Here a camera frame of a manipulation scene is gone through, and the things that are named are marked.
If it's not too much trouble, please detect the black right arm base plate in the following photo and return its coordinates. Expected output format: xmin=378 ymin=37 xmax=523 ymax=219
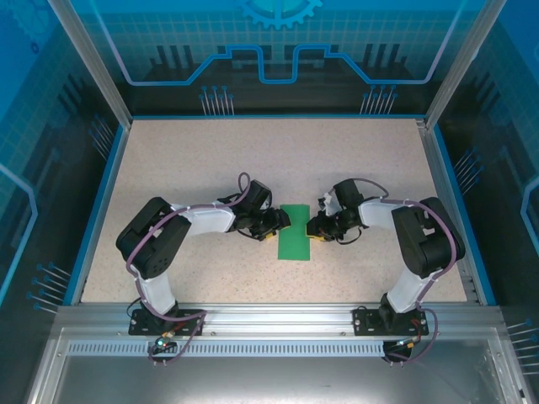
xmin=352 ymin=306 xmax=430 ymax=338

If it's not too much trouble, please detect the aluminium frame post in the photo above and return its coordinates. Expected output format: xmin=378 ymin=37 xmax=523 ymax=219
xmin=423 ymin=0 xmax=510 ymax=130
xmin=46 ymin=0 xmax=135 ymax=130

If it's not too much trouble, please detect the cable connector with green light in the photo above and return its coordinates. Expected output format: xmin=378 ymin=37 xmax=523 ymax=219
xmin=153 ymin=332 xmax=176 ymax=353

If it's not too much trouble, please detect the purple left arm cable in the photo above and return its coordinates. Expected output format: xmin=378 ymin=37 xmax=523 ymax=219
xmin=125 ymin=171 xmax=253 ymax=368

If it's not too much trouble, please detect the grey metal sheet panel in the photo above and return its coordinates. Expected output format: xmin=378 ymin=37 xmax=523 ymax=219
xmin=24 ymin=327 xmax=539 ymax=404

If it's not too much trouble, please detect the blue table edge trim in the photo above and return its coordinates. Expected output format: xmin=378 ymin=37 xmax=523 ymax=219
xmin=431 ymin=125 xmax=499 ymax=306
xmin=62 ymin=125 xmax=130 ymax=306

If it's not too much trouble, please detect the slotted grey cable duct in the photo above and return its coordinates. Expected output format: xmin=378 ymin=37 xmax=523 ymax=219
xmin=67 ymin=341 xmax=387 ymax=357

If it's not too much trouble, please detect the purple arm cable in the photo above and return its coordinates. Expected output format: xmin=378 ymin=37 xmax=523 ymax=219
xmin=125 ymin=171 xmax=253 ymax=368
xmin=351 ymin=177 xmax=460 ymax=367

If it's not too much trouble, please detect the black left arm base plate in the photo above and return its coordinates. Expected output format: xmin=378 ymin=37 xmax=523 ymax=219
xmin=128 ymin=309 xmax=207 ymax=338

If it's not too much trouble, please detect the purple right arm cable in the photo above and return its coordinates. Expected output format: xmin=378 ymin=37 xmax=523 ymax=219
xmin=351 ymin=177 xmax=460 ymax=367

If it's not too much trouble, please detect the aluminium mounting rail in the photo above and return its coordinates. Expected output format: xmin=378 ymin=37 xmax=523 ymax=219
xmin=56 ymin=303 xmax=502 ymax=338

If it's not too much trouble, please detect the aluminium side rail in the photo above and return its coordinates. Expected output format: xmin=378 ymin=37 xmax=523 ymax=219
xmin=414 ymin=119 xmax=485 ymax=306

